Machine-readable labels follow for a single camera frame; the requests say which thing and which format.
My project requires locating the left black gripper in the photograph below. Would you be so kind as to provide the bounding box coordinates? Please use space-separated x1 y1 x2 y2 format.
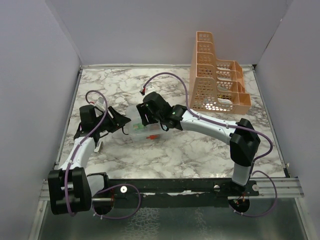
94 106 131 133

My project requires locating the small green box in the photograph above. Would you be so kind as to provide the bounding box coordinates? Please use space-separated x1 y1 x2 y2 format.
132 123 145 131

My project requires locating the clear first aid box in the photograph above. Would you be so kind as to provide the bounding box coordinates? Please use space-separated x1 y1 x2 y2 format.
126 105 166 142

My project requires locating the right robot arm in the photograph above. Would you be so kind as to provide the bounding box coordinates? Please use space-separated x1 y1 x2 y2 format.
136 91 261 196

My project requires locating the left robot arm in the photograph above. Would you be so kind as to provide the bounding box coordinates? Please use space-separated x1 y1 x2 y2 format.
48 104 131 215

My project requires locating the small white clip piece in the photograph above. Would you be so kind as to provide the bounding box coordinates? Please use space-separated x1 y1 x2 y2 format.
94 141 103 153

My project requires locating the orange plastic file rack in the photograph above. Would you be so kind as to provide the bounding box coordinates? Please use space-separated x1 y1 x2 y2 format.
188 31 252 115

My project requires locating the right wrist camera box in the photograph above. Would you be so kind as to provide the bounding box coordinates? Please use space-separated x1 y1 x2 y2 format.
139 85 155 96

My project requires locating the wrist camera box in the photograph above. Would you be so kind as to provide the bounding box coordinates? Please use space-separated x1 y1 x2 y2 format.
139 85 155 96
93 97 106 112

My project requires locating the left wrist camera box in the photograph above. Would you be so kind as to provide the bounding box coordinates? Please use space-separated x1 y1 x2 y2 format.
93 97 106 112

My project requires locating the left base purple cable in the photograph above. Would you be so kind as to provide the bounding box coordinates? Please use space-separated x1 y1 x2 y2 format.
91 184 142 221

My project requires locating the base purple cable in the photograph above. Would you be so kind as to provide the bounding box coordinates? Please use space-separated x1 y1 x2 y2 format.
91 184 142 221
228 171 278 218

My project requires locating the black front frame bar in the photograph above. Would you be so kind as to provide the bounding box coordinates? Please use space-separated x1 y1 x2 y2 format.
93 178 259 209

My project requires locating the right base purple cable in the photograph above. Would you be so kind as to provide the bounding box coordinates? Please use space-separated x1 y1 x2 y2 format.
228 171 278 218

